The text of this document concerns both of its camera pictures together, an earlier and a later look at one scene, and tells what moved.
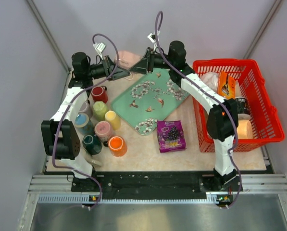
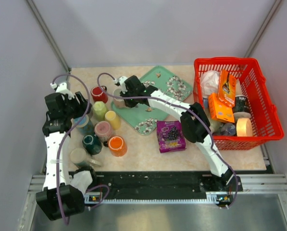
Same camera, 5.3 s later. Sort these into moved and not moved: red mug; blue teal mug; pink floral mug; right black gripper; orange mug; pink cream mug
Moved: right black gripper; pink cream mug
Not moved: pink floral mug; blue teal mug; red mug; orange mug
